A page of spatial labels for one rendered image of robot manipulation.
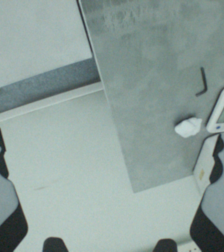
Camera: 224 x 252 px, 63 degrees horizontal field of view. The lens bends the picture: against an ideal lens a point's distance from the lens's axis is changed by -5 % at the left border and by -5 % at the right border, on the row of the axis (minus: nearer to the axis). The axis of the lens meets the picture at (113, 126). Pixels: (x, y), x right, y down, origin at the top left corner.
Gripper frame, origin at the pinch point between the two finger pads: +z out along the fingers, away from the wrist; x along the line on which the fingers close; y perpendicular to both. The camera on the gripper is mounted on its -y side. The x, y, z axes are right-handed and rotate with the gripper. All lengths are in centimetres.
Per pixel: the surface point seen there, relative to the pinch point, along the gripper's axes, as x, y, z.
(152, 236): 21, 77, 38
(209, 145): 35, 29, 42
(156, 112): 11.8, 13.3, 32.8
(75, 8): -5.2, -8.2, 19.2
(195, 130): 24.1, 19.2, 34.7
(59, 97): -39, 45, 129
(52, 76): -42, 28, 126
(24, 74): -14.7, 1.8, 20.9
